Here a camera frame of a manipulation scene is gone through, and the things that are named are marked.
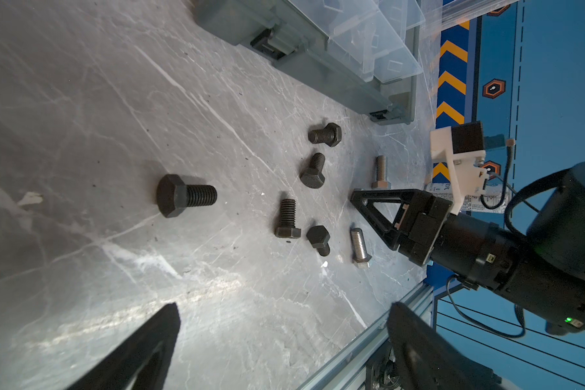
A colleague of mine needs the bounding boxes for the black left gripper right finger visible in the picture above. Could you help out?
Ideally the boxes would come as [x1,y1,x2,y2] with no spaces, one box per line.
[387,302,501,389]

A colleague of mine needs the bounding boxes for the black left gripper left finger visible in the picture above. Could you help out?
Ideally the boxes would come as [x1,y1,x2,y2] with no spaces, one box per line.
[69,303,180,389]

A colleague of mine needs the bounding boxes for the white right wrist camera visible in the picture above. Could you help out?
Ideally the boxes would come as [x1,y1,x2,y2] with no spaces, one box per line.
[430,122,489,215]

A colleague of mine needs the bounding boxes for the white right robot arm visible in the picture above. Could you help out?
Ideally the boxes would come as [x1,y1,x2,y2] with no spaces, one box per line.
[351,162,585,336]

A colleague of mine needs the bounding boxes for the silver hex bolt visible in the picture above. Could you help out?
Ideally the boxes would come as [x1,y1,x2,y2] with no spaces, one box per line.
[371,155,391,189]
[350,227,371,268]

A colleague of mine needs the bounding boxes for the black bolt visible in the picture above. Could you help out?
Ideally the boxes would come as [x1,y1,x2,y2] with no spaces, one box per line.
[156,174,218,219]
[308,123,342,147]
[300,153,325,189]
[306,225,331,257]
[275,198,302,239]

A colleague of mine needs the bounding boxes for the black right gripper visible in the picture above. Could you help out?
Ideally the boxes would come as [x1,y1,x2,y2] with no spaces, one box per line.
[350,189,522,291]

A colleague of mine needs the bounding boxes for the grey plastic organizer box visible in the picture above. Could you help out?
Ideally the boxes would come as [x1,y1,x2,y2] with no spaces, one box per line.
[194,0,425,125]

